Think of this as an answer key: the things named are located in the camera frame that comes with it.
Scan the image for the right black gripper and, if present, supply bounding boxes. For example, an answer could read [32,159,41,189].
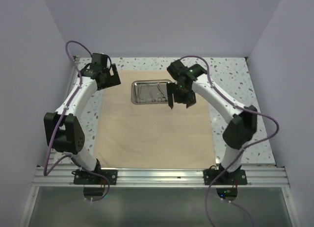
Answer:
[167,81,196,108]

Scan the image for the beige cloth wrap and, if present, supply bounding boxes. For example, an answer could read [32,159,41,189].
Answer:
[94,70,216,170]

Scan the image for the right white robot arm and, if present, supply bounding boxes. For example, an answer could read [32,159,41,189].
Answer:
[166,59,257,184]

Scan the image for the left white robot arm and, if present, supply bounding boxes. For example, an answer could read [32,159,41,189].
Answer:
[44,53,121,184]

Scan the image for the steel surgical scissors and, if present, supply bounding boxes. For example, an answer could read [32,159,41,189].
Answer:
[151,83,167,103]

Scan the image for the steel instrument tray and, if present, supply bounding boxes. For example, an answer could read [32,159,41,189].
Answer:
[131,79,171,105]

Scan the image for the steel forceps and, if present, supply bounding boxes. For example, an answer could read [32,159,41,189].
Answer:
[137,83,149,103]

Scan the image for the left aluminium side rail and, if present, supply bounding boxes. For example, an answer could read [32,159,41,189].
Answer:
[46,55,80,164]

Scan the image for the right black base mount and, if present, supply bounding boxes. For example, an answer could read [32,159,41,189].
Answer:
[203,166,248,185]

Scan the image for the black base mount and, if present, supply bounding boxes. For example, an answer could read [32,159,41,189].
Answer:
[71,169,118,185]
[203,166,248,185]

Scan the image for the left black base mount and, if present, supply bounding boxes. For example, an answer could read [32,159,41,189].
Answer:
[71,169,118,185]

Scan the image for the aluminium front rail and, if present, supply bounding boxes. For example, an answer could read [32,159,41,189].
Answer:
[31,164,289,188]

